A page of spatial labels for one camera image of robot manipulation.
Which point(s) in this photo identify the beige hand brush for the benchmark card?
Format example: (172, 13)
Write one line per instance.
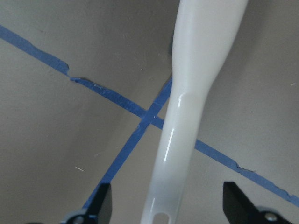
(203, 36)

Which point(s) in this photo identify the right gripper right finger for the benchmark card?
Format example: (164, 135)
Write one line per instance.
(238, 209)

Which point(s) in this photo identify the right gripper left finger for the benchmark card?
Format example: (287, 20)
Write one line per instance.
(99, 210)

